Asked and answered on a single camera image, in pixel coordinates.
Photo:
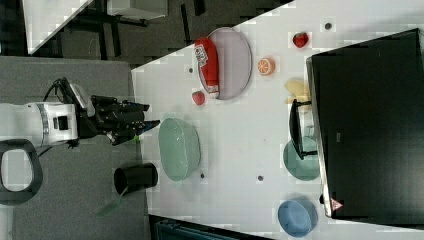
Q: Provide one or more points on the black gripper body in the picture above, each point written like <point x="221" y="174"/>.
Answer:
<point x="112" y="118"/>

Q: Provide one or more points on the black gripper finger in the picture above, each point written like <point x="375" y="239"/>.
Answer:
<point x="148" y="125"/>
<point x="136" y="107"/>

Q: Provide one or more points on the green plastic strainer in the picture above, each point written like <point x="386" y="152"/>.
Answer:
<point x="179" y="148"/>

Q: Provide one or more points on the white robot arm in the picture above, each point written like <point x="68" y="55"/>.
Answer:
<point x="33" y="125"/>

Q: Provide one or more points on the black cylinder cup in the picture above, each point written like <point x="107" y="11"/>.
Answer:
<point x="133" y="178"/>

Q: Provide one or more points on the toy strawberry near plate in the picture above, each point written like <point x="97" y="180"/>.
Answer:
<point x="198" y="98"/>

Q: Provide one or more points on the green spatula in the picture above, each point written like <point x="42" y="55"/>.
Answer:
<point x="112" y="206"/>

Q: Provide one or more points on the red ketchup bottle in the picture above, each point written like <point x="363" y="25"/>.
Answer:
<point x="207" y="57"/>

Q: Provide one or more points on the grey round plate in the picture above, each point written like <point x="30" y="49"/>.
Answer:
<point x="235" y="62"/>

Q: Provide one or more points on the toy orange slice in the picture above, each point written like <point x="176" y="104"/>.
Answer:
<point x="266" y="66"/>

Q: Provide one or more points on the toy peeled banana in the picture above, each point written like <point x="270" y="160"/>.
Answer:
<point x="298" y="91"/>

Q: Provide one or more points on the green mug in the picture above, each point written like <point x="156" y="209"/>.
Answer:
<point x="306" y="168"/>

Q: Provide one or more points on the toy strawberry far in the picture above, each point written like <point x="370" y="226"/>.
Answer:
<point x="300" y="39"/>

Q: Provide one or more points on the blue bowl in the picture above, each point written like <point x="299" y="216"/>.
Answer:
<point x="297" y="217"/>

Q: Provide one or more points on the black toaster oven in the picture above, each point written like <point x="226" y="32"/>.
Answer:
<point x="368" y="117"/>

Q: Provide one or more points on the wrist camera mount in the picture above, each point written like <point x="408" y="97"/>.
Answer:
<point x="75" y="94"/>

